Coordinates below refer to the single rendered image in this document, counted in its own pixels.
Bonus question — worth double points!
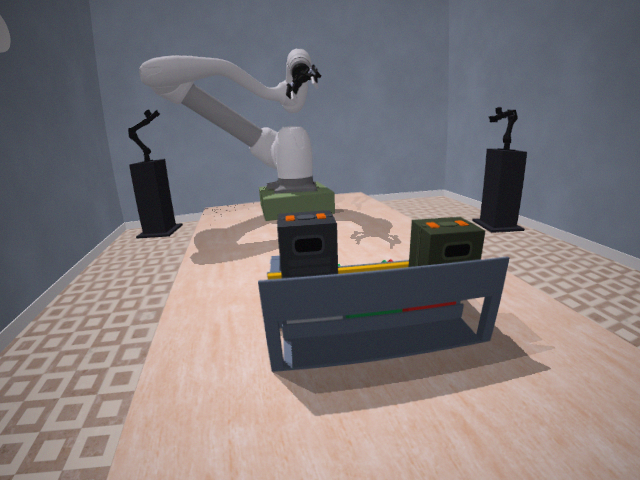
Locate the yellow flat bar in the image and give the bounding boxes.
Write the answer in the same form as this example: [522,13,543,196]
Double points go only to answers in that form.
[268,262,409,279]

